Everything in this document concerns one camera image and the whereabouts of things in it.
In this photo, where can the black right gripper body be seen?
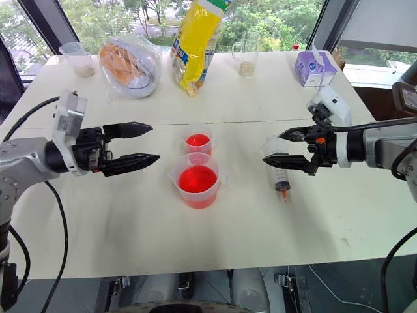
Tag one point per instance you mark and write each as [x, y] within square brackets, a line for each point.
[325, 146]

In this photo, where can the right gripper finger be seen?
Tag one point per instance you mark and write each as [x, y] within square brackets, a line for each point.
[296, 134]
[286, 160]

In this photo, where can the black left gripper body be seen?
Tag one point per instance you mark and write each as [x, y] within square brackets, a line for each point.
[89, 146]

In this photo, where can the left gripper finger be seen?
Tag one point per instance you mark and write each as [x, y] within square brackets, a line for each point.
[127, 129]
[130, 162]

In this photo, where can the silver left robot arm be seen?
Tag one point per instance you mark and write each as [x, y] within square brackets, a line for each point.
[19, 156]

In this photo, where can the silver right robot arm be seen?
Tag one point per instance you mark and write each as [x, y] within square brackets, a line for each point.
[374, 146]

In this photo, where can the clear plastic syringe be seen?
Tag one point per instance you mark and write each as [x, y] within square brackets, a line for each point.
[279, 177]

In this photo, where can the large beaker with red liquid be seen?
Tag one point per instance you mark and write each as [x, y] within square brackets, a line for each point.
[197, 182]

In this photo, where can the small cup with red liquid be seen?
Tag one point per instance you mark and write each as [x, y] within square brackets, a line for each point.
[197, 141]

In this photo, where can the plastic cup with white grains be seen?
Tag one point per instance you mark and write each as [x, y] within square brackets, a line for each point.
[81, 63]

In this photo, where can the clear measuring cup with grains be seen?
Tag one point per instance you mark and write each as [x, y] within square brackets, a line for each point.
[247, 65]

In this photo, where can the clear bag with bread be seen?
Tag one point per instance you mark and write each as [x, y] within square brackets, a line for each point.
[130, 68]

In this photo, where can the brown cabinet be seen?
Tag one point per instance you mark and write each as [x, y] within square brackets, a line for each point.
[371, 101]

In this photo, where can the purple tissue box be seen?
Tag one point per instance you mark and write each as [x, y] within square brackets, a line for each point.
[314, 70]

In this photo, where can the red capped bottle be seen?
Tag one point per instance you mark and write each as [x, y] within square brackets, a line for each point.
[296, 47]

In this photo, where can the dark screen device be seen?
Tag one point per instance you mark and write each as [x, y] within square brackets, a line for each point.
[405, 98]

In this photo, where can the black panel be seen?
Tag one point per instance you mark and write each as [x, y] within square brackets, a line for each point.
[9, 84]

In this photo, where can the yellow snack bag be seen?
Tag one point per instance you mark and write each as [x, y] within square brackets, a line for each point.
[195, 42]

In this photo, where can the black clip under table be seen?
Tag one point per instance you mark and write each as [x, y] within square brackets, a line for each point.
[185, 283]

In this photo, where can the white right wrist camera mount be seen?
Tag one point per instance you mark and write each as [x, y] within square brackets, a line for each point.
[339, 109]

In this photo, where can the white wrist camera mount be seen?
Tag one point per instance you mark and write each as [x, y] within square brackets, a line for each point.
[339, 109]
[70, 111]

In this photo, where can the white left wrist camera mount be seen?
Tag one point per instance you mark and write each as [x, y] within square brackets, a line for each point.
[70, 111]

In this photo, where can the metal table leg bracket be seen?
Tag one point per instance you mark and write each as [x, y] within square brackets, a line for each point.
[291, 285]
[120, 285]

